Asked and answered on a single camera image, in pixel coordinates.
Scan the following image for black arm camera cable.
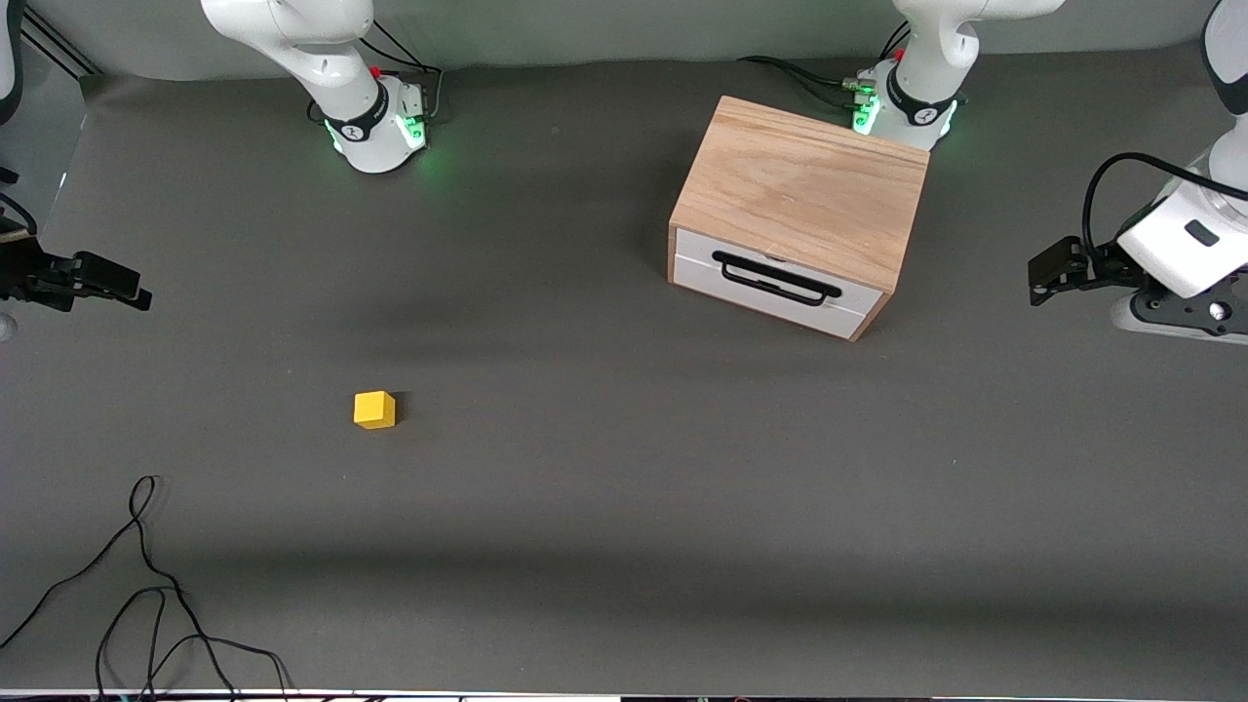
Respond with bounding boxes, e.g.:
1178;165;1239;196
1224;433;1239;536
1082;153;1248;269
0;190;40;240

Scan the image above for black metal drawer handle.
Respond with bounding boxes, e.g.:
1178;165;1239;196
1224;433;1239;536
712;251;842;308

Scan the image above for dark grey table cloth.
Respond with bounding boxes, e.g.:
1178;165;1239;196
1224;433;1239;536
0;44;1248;695

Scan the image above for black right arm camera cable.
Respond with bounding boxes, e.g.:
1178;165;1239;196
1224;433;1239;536
0;190;40;240

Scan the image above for wooden drawer cabinet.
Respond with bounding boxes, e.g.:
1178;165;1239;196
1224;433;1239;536
668;95;930;342

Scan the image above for black left arm base cables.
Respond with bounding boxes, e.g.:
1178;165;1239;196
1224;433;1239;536
738;19;913;110

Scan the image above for thin black loose cable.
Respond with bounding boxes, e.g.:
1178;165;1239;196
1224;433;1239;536
95;585;293;701
0;475;240;701

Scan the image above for white-fronted wooden drawer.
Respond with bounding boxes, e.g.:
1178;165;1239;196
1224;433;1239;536
675;229;883;340

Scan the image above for yellow cube block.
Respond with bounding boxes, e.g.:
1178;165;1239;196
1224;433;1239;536
353;390;397;430

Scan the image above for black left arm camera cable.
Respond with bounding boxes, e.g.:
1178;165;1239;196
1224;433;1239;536
1082;153;1248;269

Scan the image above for black arm base cables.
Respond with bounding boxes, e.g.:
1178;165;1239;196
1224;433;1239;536
307;18;445;126
738;19;913;110

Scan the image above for black right arm base cables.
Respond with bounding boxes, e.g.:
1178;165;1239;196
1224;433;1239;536
307;18;445;126

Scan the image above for black metal rail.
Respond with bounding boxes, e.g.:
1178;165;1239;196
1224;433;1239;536
19;8;98;77

